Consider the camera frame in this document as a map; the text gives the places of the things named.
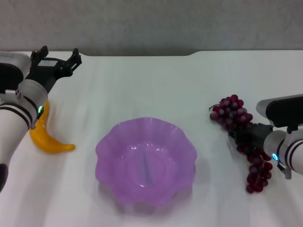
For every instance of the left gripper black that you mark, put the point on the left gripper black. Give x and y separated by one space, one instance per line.
47 71

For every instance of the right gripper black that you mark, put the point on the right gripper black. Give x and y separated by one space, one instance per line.
255 137

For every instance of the dark red grape bunch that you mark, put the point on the dark red grape bunch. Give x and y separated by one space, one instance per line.
230 111

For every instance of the yellow toy banana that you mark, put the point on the yellow toy banana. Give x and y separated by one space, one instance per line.
43 140

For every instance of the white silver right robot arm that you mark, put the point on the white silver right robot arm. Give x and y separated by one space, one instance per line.
293 151

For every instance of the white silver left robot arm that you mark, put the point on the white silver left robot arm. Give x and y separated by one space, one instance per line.
13 127

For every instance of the purple wavy plastic plate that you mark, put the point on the purple wavy plastic plate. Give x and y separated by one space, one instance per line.
145 163

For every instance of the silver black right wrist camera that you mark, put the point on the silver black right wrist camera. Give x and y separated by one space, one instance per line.
284 111

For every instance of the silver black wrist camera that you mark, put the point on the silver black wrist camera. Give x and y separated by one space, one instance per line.
284 111
11 61

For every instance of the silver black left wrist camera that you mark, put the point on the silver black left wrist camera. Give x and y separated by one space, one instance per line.
11 61

